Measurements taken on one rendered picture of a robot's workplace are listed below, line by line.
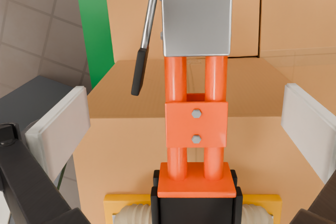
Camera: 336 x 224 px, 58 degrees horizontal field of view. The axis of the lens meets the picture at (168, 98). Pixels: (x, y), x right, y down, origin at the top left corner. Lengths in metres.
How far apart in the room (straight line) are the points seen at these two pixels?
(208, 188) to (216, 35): 0.16
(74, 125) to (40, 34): 1.34
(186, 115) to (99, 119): 0.20
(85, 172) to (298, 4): 0.65
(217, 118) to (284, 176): 0.25
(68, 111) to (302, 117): 0.13
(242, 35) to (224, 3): 0.57
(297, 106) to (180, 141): 0.16
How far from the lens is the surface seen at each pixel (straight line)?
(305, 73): 0.92
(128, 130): 0.47
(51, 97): 1.37
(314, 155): 0.17
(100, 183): 0.53
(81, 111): 0.20
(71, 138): 0.18
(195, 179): 0.35
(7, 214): 0.92
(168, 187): 0.33
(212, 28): 0.28
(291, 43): 0.88
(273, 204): 0.54
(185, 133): 0.31
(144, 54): 0.28
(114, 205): 0.53
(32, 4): 1.51
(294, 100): 0.19
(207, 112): 0.30
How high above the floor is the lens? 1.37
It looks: 70 degrees down
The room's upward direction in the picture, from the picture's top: 173 degrees counter-clockwise
